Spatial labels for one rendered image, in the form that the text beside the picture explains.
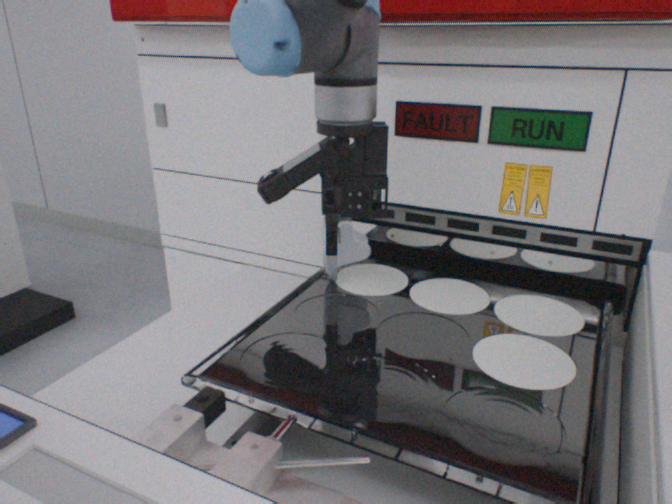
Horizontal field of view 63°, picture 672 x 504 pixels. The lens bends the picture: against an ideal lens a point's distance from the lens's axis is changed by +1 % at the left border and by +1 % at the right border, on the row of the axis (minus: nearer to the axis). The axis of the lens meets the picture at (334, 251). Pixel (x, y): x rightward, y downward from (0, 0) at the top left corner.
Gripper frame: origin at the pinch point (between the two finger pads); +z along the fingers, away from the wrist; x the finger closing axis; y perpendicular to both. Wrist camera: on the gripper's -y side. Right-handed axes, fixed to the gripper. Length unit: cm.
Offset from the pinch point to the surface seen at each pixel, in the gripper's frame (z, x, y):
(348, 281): 1.3, -0.7, 2.6
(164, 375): 9.3, -9.8, -20.7
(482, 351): 1.3, -18.4, 15.7
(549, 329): 1.3, -14.2, 24.6
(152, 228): 80, 241, -97
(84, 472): -4.3, -39.5, -16.8
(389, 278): 1.3, 0.0, 8.3
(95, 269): 91, 207, -120
